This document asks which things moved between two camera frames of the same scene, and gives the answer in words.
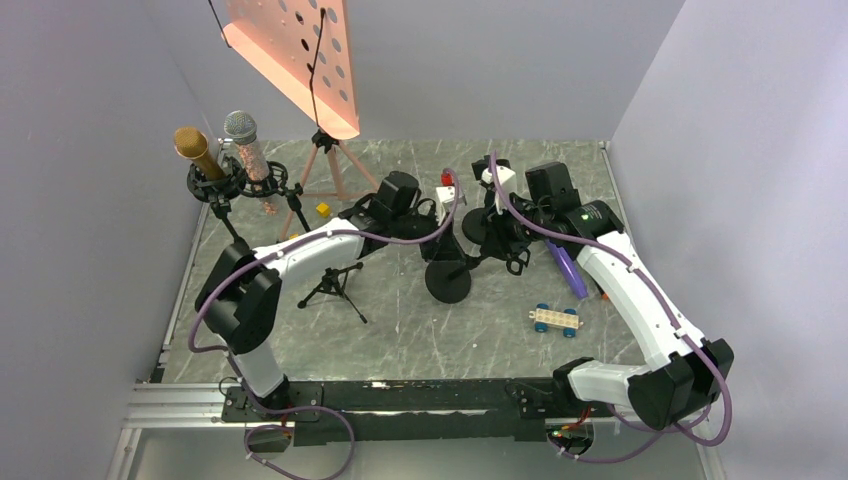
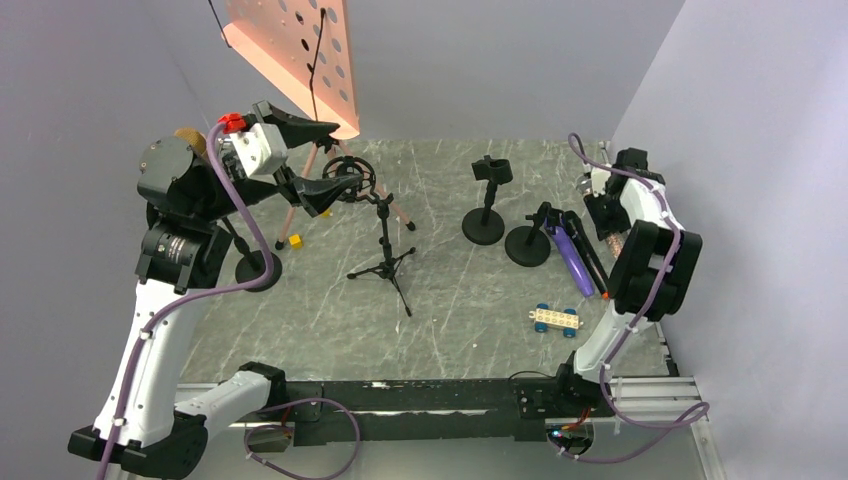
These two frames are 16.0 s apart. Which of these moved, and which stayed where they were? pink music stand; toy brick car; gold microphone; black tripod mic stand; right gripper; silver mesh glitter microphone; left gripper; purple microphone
Moved: left gripper; black tripod mic stand; right gripper; silver mesh glitter microphone; purple microphone
Stayed: pink music stand; gold microphone; toy brick car
